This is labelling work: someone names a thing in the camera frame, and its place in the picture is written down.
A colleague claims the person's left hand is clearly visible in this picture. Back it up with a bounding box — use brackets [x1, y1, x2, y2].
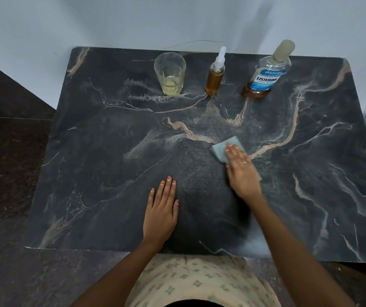
[142, 176, 180, 252]

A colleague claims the person's right hand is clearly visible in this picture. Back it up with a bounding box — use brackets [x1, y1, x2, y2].
[224, 143, 264, 206]

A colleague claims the grey-green cloth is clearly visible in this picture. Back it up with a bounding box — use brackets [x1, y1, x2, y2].
[210, 136, 263, 182]

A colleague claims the small clear pump bottle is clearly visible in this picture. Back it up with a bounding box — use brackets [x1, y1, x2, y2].
[205, 65, 226, 97]

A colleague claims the Listerine mouthwash bottle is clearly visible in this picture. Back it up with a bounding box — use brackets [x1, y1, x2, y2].
[241, 55, 292, 100]

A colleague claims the white pump dispenser head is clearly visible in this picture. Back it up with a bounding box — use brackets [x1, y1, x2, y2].
[213, 46, 227, 72]

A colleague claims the clear drinking glass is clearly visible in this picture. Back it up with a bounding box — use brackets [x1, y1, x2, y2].
[154, 52, 187, 97]

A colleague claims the translucent bottle cap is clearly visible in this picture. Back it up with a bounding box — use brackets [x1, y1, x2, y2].
[272, 39, 296, 64]

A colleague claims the person's right forearm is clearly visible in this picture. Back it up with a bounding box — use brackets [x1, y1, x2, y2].
[248, 194, 358, 307]

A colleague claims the person's left forearm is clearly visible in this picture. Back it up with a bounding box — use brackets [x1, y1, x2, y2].
[71, 240, 161, 307]

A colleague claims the cream patterned clothing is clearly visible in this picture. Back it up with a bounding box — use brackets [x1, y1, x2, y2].
[125, 254, 282, 307]

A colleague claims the black marble table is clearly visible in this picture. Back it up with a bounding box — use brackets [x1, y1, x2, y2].
[24, 46, 366, 264]

